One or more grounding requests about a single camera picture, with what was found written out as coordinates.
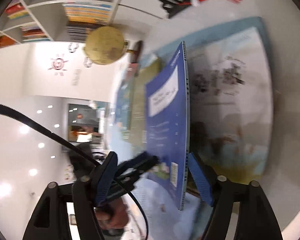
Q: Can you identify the person's left hand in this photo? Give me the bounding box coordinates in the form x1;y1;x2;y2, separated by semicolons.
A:
95;198;129;230

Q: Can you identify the black cable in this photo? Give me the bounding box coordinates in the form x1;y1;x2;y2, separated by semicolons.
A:
0;101;150;240

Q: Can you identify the light blue sky book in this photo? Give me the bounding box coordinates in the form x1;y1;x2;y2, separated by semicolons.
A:
133;178;200;239

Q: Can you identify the blue book with white label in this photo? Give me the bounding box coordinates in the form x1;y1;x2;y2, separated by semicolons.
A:
145;41;190;211

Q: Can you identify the antique yellow desk globe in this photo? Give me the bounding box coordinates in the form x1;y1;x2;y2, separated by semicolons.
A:
83;26;143;65

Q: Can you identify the light blue table mat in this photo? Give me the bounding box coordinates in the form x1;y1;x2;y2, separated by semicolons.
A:
107;16;273;240

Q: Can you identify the dark green insect book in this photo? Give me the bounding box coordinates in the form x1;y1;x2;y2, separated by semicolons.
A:
114;63;139;131

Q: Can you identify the olive green book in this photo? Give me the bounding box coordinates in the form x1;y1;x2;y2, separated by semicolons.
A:
130;59;161;134

